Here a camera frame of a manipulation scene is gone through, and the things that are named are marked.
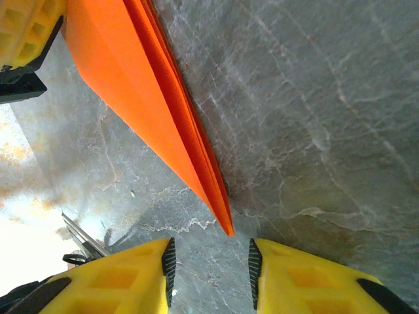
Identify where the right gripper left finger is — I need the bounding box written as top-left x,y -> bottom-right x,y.
37,237 -> 177,314

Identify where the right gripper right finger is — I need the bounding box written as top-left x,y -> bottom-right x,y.
247,237 -> 418,314

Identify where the orange paper sheet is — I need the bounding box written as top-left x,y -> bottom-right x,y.
64,0 -> 236,237

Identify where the aluminium table side rail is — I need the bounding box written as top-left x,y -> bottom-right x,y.
61,211 -> 111,261

